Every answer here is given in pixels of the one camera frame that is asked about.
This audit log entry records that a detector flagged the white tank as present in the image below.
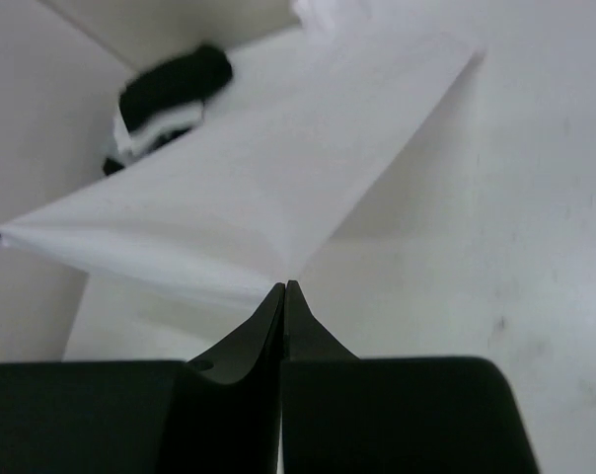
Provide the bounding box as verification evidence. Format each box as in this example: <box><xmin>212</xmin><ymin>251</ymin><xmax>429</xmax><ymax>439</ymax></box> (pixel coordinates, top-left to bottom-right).
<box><xmin>0</xmin><ymin>1</ymin><xmax>479</xmax><ymax>307</ymax></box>
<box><xmin>112</xmin><ymin>102</ymin><xmax>204</xmax><ymax>154</ymax></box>

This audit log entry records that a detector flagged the white folded tank top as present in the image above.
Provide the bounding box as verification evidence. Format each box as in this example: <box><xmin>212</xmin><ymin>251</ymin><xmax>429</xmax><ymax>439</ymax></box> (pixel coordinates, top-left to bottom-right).
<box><xmin>112</xmin><ymin>102</ymin><xmax>204</xmax><ymax>154</ymax></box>

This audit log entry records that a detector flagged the bottom black folded tank top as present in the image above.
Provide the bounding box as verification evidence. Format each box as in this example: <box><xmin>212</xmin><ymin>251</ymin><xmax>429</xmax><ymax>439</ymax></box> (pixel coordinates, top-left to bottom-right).
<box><xmin>102</xmin><ymin>128</ymin><xmax>190</xmax><ymax>177</ymax></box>

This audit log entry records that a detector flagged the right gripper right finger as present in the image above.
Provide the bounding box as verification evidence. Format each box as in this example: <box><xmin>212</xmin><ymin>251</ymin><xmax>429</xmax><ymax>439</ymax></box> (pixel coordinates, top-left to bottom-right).
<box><xmin>280</xmin><ymin>280</ymin><xmax>539</xmax><ymax>473</ymax></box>

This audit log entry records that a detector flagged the black folded tank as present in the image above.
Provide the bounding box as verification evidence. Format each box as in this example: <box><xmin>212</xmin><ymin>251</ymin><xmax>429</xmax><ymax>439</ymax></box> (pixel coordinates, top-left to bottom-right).
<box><xmin>118</xmin><ymin>43</ymin><xmax>233</xmax><ymax>133</ymax></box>
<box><xmin>102</xmin><ymin>128</ymin><xmax>190</xmax><ymax>177</ymax></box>

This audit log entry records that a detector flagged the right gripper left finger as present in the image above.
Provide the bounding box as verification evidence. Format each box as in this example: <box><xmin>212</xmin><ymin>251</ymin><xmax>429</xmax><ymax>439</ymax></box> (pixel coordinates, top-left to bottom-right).
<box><xmin>0</xmin><ymin>284</ymin><xmax>284</xmax><ymax>473</ymax></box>

